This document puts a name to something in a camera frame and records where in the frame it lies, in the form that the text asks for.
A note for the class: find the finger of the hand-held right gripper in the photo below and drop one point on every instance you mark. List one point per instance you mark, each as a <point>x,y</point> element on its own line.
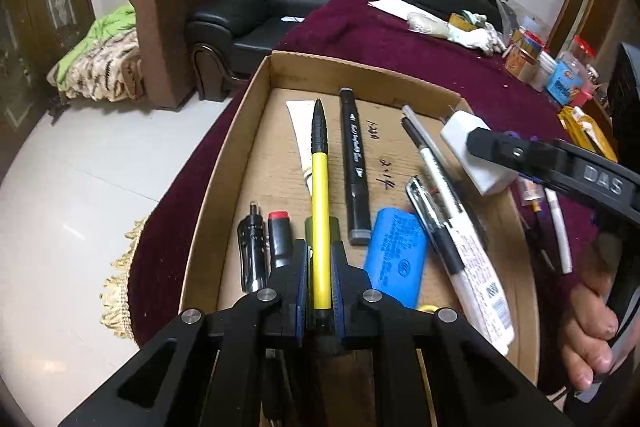
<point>515,154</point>

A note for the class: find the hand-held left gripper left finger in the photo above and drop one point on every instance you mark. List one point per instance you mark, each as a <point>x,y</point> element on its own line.
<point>301,297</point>

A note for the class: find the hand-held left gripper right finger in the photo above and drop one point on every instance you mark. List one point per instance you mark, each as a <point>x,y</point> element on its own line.
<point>336,302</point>

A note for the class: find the white charger adapter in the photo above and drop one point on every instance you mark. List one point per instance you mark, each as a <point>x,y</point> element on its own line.
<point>487,181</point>

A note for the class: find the green marker tube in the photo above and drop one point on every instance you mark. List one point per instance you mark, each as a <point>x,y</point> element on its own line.
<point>308,229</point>

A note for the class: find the yellow black mechanical pencil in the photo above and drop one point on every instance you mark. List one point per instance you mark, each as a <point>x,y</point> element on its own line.
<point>320,187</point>

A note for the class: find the cardboard box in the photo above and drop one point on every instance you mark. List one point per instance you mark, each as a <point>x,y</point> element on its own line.
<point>270,157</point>

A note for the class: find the person's right hand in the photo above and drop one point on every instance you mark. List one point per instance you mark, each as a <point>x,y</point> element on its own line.
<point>585,322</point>

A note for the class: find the yellow flat box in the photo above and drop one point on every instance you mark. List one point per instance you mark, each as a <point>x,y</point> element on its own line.
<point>585,132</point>

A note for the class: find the black stick with red tip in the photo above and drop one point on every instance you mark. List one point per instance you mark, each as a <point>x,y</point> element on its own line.
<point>280,232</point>

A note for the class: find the clear black click pen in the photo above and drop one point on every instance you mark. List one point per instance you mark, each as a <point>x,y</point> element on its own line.
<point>252,242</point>

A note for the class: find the blue battery pack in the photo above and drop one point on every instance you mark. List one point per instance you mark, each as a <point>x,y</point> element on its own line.
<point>395,257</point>

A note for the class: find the grey marker pen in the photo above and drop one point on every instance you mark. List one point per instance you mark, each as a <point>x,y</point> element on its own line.
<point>435,162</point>

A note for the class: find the thin black pen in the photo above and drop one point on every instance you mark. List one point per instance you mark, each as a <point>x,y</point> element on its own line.
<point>540,242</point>

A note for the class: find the blue printed box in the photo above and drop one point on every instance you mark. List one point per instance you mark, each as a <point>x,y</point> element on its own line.
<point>565,82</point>

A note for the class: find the clear plastic jar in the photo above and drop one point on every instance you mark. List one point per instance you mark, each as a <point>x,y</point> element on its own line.
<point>546,72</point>

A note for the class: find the yellow plastic item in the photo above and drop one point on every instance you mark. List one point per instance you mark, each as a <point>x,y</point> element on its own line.
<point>426,308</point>

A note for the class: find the chrome clip pen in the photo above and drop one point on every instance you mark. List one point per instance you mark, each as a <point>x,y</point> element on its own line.
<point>419,198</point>

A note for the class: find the black pen with white label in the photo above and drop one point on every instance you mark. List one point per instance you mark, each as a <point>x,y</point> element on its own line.
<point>452,257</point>

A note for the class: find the white work gloves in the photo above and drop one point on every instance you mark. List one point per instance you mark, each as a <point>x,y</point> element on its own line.
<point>477,39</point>

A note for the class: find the white labelled tube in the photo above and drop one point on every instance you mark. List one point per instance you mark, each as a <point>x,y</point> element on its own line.
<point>480,272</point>

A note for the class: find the red lid clear jar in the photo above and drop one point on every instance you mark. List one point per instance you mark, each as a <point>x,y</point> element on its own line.
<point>584,52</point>

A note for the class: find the dark grey pouch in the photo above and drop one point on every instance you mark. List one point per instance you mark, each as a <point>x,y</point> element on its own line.
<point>509,22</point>

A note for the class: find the thick black marker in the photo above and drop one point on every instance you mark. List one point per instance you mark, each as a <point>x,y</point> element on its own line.
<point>352,157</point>

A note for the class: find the maroon tablecloth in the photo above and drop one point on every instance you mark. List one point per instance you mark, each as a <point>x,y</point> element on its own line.
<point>380,47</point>

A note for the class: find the white paper sheet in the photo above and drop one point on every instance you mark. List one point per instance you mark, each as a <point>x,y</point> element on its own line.
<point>395,7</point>

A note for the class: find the brown armchair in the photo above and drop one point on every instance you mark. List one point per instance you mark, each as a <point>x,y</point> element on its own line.
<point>165,32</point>

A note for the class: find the green blanket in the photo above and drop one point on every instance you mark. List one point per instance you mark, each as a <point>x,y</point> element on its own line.
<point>112,24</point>

